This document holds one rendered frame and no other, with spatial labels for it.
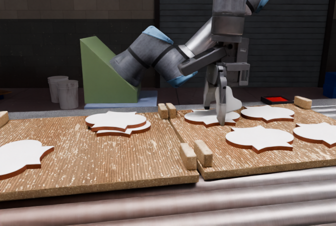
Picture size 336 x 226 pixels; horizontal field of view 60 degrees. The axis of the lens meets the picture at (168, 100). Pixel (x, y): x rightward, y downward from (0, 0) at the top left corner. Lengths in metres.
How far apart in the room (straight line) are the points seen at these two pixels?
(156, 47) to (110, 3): 4.37
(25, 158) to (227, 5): 0.51
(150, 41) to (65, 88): 3.20
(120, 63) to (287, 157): 0.75
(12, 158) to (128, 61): 0.68
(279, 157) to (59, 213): 0.38
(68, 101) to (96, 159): 3.77
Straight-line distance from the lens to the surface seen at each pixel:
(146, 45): 1.13
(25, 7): 5.90
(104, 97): 1.15
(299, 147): 0.63
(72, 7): 5.62
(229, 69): 0.70
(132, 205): 0.45
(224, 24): 0.68
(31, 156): 0.57
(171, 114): 0.74
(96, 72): 1.14
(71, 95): 4.28
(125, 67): 1.14
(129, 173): 0.49
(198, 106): 0.93
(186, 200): 0.46
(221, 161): 0.53
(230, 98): 0.70
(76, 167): 0.53
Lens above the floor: 1.17
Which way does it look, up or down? 15 degrees down
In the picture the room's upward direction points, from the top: straight up
